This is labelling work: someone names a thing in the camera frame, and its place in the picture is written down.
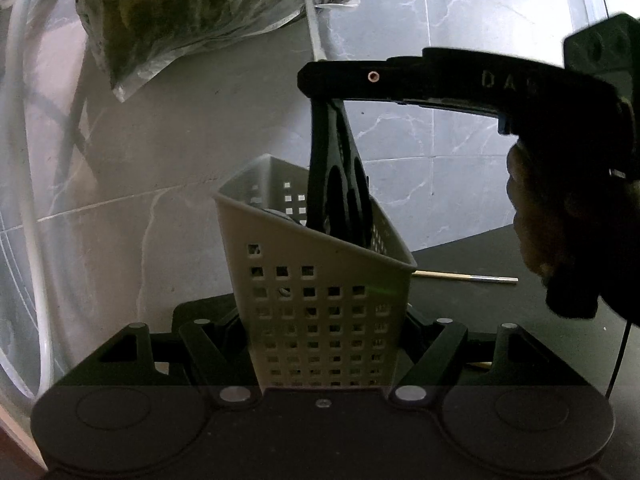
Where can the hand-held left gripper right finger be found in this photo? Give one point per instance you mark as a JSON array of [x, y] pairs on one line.
[[440, 350]]

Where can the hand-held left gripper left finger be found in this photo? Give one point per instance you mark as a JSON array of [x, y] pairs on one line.
[[205, 355]]

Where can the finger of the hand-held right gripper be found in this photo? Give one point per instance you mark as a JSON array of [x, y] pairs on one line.
[[400, 77]]

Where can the plain wooden chopstick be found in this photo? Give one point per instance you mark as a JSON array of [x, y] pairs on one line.
[[315, 15], [482, 364]]

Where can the white perforated utensil basket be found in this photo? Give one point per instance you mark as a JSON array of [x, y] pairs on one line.
[[300, 252]]

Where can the person's right hand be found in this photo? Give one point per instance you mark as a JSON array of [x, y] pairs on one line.
[[550, 220]]

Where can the purple-banded wooden chopstick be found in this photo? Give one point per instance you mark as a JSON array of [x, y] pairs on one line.
[[450, 275]]

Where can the plastic bag of dried herbs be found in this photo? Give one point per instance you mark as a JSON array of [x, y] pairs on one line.
[[175, 10]]

